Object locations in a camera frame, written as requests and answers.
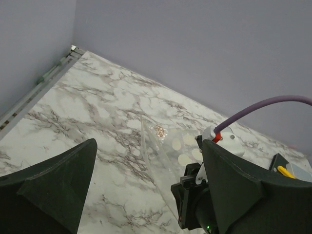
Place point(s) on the clear zip top bag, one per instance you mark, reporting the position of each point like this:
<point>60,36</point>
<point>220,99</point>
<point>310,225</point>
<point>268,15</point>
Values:
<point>166,152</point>

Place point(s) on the aluminium rail left edge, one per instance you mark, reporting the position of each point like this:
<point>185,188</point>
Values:
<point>43,85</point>

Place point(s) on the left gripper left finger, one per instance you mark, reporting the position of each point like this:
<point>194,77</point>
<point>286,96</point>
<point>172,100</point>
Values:
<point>48,197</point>

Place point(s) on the grey lidded plastic box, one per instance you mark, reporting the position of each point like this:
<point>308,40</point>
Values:
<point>299,173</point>

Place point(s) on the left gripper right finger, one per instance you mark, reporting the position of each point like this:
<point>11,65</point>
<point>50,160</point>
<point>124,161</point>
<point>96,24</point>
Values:
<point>249,199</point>

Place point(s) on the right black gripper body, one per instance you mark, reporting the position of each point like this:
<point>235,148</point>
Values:
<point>193,201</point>

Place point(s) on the yellow handled knife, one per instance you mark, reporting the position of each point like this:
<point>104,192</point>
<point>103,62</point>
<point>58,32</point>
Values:
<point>285,172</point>

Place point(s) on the black foam block left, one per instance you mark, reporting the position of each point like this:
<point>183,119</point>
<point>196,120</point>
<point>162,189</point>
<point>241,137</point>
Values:
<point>277,160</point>

